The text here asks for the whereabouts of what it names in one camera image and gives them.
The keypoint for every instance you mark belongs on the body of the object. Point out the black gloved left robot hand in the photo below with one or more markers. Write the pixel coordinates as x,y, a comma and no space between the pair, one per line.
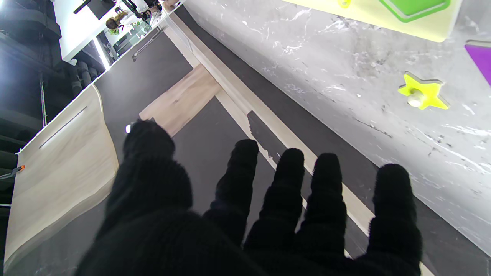
161,237

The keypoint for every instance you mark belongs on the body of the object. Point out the wooden shape puzzle board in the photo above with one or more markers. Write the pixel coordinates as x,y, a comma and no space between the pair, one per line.
368,15

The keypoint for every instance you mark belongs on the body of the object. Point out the yellow star puzzle piece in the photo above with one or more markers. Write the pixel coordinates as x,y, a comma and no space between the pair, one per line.
431,94

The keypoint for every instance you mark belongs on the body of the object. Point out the purple triangle puzzle piece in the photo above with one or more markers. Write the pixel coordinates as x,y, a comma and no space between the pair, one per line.
483,61

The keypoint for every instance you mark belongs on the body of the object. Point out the light wooden curved panel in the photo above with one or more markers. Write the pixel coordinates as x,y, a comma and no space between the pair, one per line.
65,165

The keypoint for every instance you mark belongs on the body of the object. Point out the light wooden shelf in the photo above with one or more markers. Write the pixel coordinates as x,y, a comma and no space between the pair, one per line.
238,88

